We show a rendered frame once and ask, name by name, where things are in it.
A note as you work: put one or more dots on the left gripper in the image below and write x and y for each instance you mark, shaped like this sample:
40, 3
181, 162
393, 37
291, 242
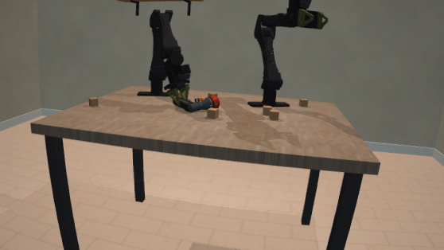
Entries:
312, 18

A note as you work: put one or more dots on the red and grey hose nozzle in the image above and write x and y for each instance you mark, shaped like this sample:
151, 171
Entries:
205, 104

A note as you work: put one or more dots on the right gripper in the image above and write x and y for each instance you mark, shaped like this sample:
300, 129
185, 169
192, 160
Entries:
174, 90

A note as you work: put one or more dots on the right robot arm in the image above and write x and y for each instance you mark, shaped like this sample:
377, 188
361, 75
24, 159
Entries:
159, 70

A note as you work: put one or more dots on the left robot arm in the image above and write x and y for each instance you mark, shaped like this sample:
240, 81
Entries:
265, 35

